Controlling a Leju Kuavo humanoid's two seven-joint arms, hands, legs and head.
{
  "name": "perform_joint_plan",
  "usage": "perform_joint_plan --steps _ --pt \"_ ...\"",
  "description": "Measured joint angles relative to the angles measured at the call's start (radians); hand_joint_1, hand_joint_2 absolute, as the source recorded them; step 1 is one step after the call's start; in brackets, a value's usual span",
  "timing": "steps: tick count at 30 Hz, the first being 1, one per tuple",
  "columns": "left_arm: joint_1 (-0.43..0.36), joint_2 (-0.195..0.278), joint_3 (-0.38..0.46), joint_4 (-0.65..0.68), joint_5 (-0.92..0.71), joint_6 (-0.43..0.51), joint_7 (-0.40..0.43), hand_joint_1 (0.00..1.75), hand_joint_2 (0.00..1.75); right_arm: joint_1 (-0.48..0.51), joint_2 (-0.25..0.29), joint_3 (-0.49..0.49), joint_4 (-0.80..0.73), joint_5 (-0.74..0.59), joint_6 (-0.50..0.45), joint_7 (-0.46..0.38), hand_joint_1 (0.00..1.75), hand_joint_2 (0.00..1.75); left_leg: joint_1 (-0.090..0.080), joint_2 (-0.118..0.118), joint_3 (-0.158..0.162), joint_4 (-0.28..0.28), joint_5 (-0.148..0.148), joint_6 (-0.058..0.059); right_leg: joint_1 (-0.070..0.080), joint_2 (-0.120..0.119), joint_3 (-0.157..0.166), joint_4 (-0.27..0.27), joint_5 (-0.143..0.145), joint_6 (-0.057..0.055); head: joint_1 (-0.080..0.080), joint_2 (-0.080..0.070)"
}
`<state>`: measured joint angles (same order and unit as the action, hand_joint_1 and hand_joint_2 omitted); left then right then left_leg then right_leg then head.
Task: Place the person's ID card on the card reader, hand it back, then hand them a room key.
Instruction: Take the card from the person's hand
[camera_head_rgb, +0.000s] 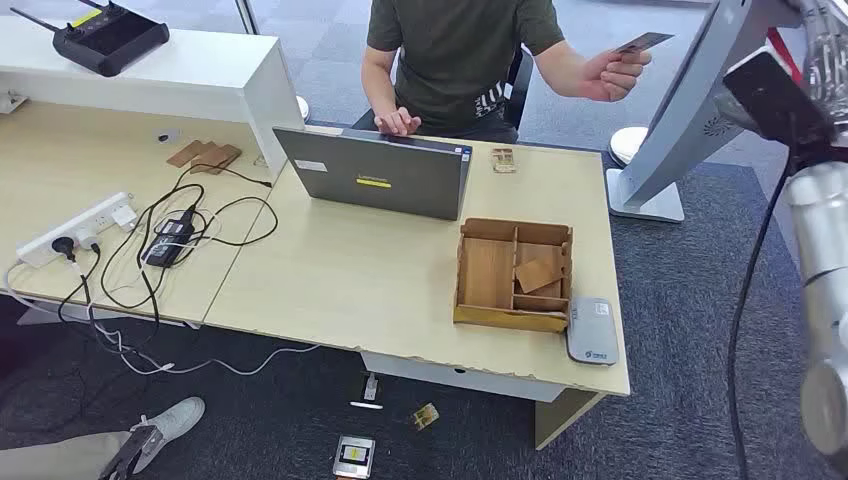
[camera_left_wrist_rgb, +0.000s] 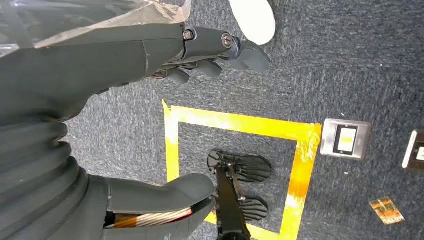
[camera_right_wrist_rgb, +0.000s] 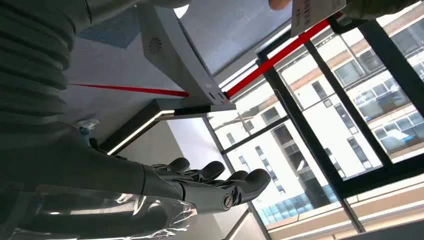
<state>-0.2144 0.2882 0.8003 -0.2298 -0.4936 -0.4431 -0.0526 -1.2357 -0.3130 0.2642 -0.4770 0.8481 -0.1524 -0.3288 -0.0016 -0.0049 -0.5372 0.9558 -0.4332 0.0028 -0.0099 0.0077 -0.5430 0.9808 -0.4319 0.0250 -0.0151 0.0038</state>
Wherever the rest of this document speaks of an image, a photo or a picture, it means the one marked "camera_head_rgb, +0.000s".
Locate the person's left hand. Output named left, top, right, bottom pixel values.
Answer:
left=579, top=49, right=654, bottom=104

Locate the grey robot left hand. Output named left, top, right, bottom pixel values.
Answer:
left=99, top=425, right=164, bottom=480

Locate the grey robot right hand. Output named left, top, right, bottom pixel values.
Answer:
left=796, top=0, right=848, bottom=128

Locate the person's right hand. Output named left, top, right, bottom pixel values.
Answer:
left=374, top=107, right=423, bottom=137

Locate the ID card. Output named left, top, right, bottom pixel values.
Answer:
left=612, top=31, right=676, bottom=56

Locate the person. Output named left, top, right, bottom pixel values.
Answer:
left=0, top=396, right=207, bottom=480
left=351, top=0, right=654, bottom=145

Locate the flat wooden key card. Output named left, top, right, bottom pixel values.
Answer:
left=515, top=242, right=564, bottom=299

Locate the tilted wooden key card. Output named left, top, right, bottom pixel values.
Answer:
left=514, top=256, right=563, bottom=295

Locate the grey card reader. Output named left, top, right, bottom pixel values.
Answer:
left=566, top=296, right=621, bottom=367

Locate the red barrier tape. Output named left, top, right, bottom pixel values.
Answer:
left=767, top=26, right=806, bottom=86

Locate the grey laptop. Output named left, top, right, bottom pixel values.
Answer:
left=272, top=125, right=474, bottom=222

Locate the grey display kiosk stand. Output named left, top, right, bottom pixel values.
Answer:
left=606, top=0, right=806, bottom=225

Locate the black office chair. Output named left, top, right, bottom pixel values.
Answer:
left=503, top=46, right=535, bottom=130

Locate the white desk support bar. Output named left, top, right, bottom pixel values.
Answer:
left=16, top=301, right=200, bottom=331

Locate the wooden compartment box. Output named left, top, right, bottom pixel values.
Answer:
left=453, top=217, right=575, bottom=335

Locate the grey metal pole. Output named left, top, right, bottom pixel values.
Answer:
left=235, top=0, right=261, bottom=36

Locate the black power adapter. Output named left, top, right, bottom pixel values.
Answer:
left=142, top=210, right=198, bottom=270

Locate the silver floor socket box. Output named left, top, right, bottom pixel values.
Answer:
left=332, top=435, right=377, bottom=480

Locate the white raised counter shelf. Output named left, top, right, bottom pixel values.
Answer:
left=0, top=16, right=306, bottom=183

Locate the small white floor device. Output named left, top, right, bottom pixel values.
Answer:
left=349, top=372, right=384, bottom=411

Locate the white power strip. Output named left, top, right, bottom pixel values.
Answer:
left=15, top=192, right=139, bottom=269

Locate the small gold cutout piece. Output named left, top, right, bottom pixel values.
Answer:
left=411, top=402, right=441, bottom=432

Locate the black remote controller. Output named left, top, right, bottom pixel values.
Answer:
left=9, top=0, right=171, bottom=78

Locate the wooden desk leg panel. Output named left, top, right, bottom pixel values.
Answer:
left=533, top=387, right=605, bottom=452

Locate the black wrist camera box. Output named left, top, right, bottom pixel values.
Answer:
left=722, top=51, right=837, bottom=150

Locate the white cable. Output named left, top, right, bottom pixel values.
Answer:
left=0, top=261, right=321, bottom=378

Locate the black charger cable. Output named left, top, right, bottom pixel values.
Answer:
left=99, top=162, right=280, bottom=313

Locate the black mains cable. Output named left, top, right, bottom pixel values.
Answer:
left=56, top=245, right=164, bottom=352

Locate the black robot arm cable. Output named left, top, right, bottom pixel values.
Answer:
left=727, top=158, right=793, bottom=480

